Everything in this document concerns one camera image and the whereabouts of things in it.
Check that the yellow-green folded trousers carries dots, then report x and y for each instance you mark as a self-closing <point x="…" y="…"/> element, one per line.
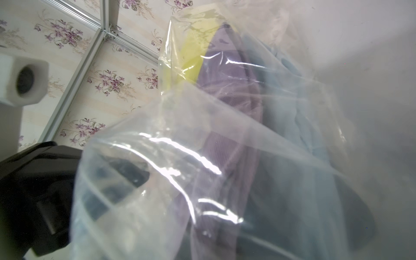
<point x="187" y="39"/>

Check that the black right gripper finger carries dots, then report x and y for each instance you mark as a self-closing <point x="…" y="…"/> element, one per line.
<point x="53" y="196"/>

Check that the light blue trousers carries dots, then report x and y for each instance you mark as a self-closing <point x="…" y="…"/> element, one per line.
<point x="293" y="210"/>

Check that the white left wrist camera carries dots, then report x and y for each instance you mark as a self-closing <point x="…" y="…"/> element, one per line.
<point x="24" y="81"/>

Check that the clear plastic vacuum bag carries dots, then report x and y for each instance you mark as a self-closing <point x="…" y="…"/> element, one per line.
<point x="360" y="57"/>

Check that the purple trousers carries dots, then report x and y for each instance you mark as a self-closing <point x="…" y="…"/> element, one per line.
<point x="221" y="199"/>

